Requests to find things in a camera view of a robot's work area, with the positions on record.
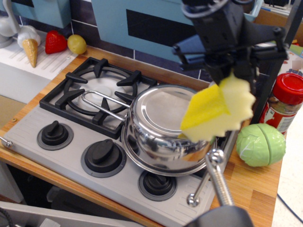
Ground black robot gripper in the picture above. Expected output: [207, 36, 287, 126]
[173, 0, 288, 93]

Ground yellow sponge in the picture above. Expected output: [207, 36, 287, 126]
[180, 74, 256, 142]

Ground stainless steel pot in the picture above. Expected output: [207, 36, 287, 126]
[81, 84, 217, 176]

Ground cardboard box with toys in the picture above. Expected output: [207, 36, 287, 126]
[254, 9, 303, 57]

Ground red lid spice jar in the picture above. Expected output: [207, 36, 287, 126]
[259, 73, 303, 134]

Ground green toy cabbage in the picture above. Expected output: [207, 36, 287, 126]
[236, 123, 286, 167]

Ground large teal plastic bin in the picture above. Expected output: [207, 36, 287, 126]
[91, 0, 264, 78]

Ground black right stove knob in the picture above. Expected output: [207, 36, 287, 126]
[138, 171, 177, 201]

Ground black stove knob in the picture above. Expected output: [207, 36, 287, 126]
[37, 121, 74, 151]
[138, 171, 177, 201]
[80, 139, 126, 178]

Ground black burner grate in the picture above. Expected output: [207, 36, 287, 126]
[39, 57, 237, 152]

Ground black middle stove knob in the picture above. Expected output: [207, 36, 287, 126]
[80, 139, 126, 178]

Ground yellow toy potato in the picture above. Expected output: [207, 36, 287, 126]
[67, 35, 87, 54]

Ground grey toy stove top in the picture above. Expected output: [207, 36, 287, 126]
[2, 57, 236, 227]

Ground red toy strawberry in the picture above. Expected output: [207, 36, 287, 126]
[45, 30, 67, 54]

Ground small teal bin left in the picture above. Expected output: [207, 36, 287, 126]
[12, 0, 71, 28]

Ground black left stove knob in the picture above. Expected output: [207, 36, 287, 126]
[37, 121, 74, 151]

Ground toy ice cream cone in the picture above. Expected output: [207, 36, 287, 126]
[17, 26, 41, 68]

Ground grey toy faucet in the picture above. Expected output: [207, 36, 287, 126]
[0, 0, 20, 49]

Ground small chrome knob left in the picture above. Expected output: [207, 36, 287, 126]
[0, 136, 13, 148]

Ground black metal frame post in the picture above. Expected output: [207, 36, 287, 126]
[250, 0, 303, 124]

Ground chrome clamp screw handle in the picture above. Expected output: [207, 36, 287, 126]
[187, 149, 234, 207]

